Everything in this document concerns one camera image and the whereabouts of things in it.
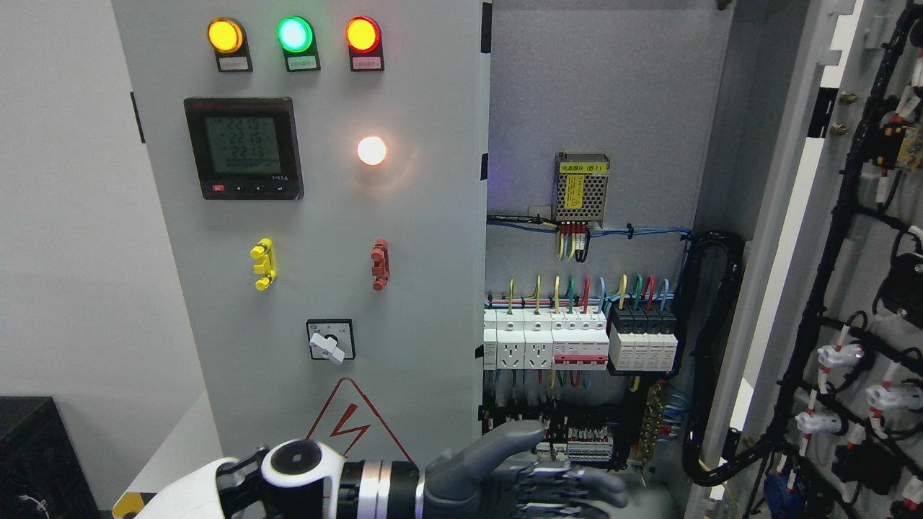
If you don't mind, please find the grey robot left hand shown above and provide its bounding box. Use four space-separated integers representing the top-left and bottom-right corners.
423 420 629 518

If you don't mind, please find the grey cabinet door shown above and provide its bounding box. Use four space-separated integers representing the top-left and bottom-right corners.
682 1 921 518
112 1 490 466

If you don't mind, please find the red indicator lamp left door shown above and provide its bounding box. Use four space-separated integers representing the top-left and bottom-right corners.
344 16 384 72

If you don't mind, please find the green indicator lamp left door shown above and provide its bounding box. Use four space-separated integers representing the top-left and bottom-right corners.
276 16 321 72

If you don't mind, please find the yellow indicator lamp left door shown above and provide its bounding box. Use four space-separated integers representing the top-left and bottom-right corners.
206 17 252 73

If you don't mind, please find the lower relay terminal row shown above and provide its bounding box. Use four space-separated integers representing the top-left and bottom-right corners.
480 407 615 466

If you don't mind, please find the red electric hazard sticker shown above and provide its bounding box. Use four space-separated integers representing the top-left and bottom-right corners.
306 377 413 462

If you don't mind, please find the white socket breaker row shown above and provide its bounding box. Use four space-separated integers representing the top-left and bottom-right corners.
481 308 609 371

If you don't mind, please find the black surge protector block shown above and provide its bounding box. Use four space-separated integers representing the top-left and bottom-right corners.
607 305 682 380

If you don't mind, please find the red terminal socket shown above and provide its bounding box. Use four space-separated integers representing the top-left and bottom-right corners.
370 239 390 292

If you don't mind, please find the yellow terminal socket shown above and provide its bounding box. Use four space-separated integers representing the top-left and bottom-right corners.
249 237 278 292

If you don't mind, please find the metal mesh power supply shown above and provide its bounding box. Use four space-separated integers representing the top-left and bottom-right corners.
552 151 611 224

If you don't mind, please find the white indicator lamp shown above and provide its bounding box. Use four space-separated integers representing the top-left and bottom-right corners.
356 135 388 167

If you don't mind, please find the black digital power meter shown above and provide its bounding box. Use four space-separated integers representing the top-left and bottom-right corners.
182 97 304 201

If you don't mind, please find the black box lower left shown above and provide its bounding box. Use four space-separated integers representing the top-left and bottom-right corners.
1 396 101 518

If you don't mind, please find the white rotary selector switch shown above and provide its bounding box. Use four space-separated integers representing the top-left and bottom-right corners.
304 318 356 365

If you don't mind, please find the black corrugated cable conduit right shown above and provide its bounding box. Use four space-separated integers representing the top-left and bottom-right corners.
678 231 776 487

